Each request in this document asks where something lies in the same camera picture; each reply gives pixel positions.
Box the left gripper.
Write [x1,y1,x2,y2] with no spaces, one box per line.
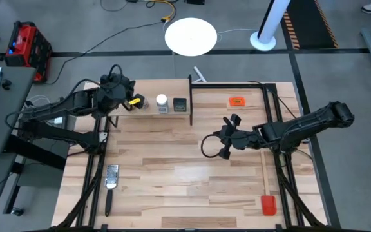
[97,73,144,114]

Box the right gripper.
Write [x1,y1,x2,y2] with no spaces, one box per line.
[213,113,260,160]

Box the white-lid bagel seasoning jar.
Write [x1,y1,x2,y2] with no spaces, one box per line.
[155,93,169,114]

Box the dark green pepper tin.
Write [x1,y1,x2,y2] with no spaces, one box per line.
[172,97,188,113]

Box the wooden shelf with black legs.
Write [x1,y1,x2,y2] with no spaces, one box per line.
[106,75,193,127]

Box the white bar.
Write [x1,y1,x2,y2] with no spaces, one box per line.
[193,66,207,83]

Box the white round disc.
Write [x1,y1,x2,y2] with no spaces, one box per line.
[164,17,218,57]

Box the red and black toolbox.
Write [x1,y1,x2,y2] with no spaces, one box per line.
[4,21,53,84]

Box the white and black pillar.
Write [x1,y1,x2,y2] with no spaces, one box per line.
[249,0,292,52]

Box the black mat with striped edge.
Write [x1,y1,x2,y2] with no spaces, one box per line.
[280,0,339,51]

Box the black metal table frame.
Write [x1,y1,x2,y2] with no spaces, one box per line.
[52,75,330,232]

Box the long black floor cable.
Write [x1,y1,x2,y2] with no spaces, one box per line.
[45,21,166,86]

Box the metal grater with black handle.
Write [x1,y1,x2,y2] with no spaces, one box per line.
[104,164,120,217]

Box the red spatula with wooden handle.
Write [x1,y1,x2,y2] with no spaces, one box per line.
[260,151,278,217]

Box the yellow floor cable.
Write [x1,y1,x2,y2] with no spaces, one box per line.
[146,0,177,24]

